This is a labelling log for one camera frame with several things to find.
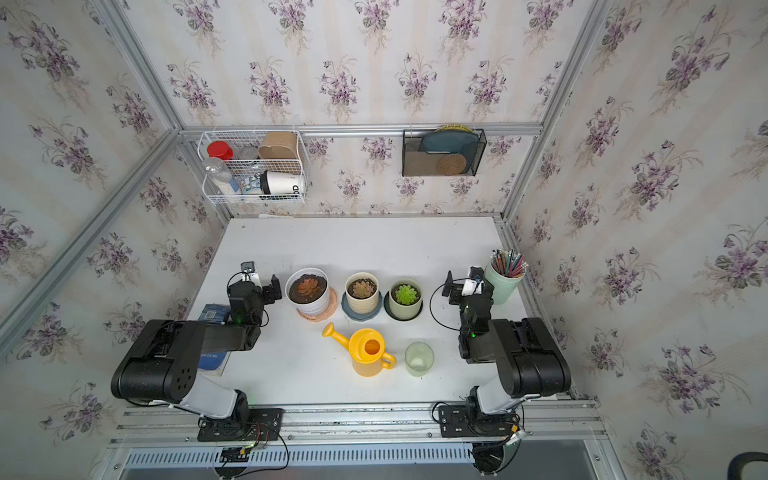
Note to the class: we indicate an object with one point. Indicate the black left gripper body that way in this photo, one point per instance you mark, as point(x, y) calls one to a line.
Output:
point(269, 297)

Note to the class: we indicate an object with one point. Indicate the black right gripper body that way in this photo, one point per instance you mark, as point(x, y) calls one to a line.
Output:
point(456, 292)

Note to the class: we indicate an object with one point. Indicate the yellow plastic watering can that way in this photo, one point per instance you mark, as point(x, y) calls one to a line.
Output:
point(366, 348)

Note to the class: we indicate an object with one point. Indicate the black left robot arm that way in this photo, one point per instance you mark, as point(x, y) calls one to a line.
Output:
point(162, 363)

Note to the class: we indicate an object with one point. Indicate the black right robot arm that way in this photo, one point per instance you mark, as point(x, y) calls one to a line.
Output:
point(528, 361)

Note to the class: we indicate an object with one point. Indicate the white pot red succulent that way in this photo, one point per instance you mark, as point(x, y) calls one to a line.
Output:
point(308, 291)

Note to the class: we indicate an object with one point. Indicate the green ribbed pot succulent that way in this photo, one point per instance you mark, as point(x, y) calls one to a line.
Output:
point(406, 291)

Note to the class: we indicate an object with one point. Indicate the cream ribbed pot succulent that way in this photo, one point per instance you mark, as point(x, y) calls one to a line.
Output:
point(362, 289)

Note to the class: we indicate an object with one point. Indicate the green pencil holder cup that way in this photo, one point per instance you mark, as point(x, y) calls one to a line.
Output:
point(505, 271)

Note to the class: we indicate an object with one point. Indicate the pink saucer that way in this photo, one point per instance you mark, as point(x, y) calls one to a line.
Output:
point(328, 312)

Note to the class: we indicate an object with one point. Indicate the dark green saucer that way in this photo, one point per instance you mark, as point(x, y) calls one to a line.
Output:
point(399, 312)

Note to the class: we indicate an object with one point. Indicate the translucent green cup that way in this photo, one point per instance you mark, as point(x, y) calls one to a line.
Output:
point(419, 358)

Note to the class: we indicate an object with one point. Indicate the blue book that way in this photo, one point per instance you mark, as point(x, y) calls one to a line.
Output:
point(213, 359)

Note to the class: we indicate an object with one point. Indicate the grey-blue saucer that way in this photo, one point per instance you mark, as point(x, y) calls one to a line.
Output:
point(360, 317)

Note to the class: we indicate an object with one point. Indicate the white black paper cup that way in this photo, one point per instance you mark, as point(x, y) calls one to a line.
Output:
point(280, 183)

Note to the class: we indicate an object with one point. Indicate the round cork coaster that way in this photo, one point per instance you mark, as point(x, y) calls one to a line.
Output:
point(453, 164)

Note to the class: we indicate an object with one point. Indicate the clear plastic bottle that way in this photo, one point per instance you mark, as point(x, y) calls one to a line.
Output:
point(220, 174)

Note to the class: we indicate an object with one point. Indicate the brown paper cup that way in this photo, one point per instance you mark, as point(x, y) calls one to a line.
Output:
point(279, 145)

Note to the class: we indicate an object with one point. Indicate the teal plate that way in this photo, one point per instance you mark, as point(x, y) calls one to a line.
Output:
point(448, 141)

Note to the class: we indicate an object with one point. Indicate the red lid jar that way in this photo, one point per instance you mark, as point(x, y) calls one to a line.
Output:
point(220, 150)

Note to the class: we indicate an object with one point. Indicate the small circuit board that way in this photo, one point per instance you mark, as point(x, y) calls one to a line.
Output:
point(235, 455)

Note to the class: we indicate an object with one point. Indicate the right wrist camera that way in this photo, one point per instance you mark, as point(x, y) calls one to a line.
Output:
point(473, 284)

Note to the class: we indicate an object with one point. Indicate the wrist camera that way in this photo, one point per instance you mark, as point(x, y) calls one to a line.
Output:
point(249, 271)
point(473, 284)

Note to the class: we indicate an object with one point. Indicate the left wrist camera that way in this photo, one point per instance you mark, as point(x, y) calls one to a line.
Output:
point(249, 271)

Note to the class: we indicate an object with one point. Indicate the white wire basket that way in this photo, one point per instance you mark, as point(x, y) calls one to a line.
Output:
point(248, 166)

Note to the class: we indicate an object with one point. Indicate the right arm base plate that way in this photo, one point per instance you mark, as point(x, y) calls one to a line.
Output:
point(461, 421)

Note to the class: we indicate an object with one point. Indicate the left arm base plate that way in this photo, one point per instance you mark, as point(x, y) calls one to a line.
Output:
point(261, 425)

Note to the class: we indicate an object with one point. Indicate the black mesh wall holder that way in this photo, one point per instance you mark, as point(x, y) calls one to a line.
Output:
point(415, 163)

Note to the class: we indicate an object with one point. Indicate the aluminium front rail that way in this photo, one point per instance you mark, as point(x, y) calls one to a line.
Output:
point(368, 423)

